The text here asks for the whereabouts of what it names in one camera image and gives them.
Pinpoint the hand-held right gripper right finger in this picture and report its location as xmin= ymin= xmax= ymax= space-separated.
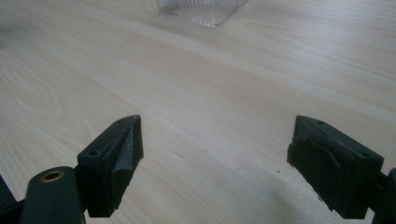
xmin=286 ymin=115 xmax=385 ymax=220

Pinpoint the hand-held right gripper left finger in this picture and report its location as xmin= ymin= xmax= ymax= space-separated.
xmin=77 ymin=114 xmax=145 ymax=218

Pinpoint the clear plastic container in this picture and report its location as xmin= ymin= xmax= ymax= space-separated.
xmin=154 ymin=0 xmax=250 ymax=29

